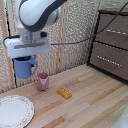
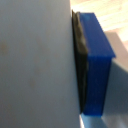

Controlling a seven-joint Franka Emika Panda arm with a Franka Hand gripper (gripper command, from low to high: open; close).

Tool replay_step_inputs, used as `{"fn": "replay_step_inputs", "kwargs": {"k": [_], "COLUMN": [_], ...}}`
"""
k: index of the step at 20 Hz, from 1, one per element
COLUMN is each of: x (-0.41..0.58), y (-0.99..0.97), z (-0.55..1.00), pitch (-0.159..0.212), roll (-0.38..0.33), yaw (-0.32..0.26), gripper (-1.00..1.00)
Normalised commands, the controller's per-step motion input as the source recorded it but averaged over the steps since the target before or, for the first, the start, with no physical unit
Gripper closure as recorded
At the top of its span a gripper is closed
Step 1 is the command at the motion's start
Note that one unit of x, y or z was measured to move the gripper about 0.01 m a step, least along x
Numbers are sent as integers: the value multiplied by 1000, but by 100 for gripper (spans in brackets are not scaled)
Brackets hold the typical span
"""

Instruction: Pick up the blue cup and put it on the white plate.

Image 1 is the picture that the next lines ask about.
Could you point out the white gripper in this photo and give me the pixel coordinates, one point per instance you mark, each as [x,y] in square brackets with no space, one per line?
[27,46]

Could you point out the dark brown drawer cabinet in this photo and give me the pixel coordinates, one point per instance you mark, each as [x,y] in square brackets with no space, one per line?
[110,45]

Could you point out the yellow rectangular block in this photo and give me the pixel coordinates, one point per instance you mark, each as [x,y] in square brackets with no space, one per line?
[64,93]

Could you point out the white floral-rimmed plate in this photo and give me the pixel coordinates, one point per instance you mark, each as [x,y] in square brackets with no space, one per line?
[14,111]

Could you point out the blue ceramic mug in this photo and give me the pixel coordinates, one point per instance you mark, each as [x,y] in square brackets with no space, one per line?
[24,67]

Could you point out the pink ribbed cup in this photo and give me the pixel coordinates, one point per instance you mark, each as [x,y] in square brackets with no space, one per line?
[43,81]

